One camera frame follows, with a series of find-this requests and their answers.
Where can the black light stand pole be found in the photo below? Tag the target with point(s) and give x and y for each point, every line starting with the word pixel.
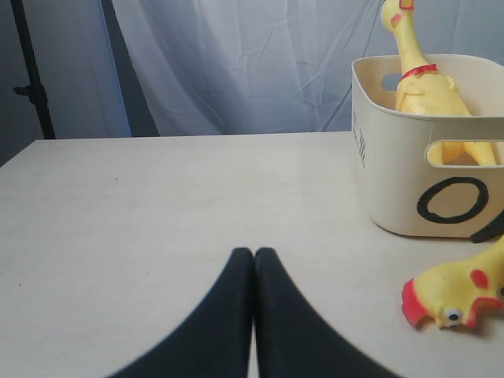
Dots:
pixel 34 91

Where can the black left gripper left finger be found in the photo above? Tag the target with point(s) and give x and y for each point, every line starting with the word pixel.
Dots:
pixel 214 340

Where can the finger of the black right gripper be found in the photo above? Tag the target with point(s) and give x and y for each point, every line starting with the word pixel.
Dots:
pixel 491 230

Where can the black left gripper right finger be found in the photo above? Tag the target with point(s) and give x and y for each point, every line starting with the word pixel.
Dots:
pixel 292 339

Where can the white backdrop curtain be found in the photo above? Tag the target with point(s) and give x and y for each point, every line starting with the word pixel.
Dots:
pixel 147 68

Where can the cream bin marked O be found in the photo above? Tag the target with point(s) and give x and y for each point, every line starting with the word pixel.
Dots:
pixel 400 190

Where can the whole rubber chicken with collar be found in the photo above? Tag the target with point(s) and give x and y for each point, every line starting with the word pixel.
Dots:
pixel 426 91

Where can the broken chicken head with tube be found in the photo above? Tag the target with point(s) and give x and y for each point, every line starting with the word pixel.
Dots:
pixel 454 292

